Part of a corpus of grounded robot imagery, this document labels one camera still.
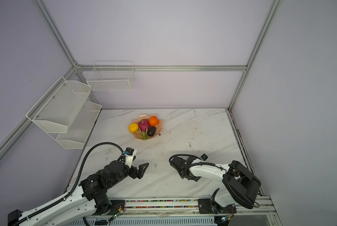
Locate dark avocado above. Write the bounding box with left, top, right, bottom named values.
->
left=147, top=126, right=156, bottom=137

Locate yellow lemon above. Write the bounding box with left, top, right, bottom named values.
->
left=129, top=123, right=139, bottom=133

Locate magenta dragon fruit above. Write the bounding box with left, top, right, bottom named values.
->
left=138, top=119, right=151, bottom=141

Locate orange fruit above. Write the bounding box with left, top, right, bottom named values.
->
left=148, top=116, right=160, bottom=127

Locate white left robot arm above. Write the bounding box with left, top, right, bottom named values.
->
left=8, top=142, right=149, bottom=226

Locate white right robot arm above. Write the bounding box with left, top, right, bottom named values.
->
left=168, top=154, right=261, bottom=214

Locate peach wavy fruit bowl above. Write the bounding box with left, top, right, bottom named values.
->
left=129, top=115, right=163, bottom=141

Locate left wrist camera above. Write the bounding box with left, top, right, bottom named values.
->
left=124, top=147, right=137, bottom=168

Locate base rail with cables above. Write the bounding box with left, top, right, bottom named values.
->
left=57, top=196, right=282, bottom=226

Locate white mesh wall shelf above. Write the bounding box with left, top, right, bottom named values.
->
left=26, top=76, right=102, bottom=149

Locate white wire wall basket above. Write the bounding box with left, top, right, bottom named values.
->
left=86, top=61, right=135, bottom=91

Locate aluminium frame post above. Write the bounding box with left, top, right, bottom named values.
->
left=212, top=1, right=281, bottom=107

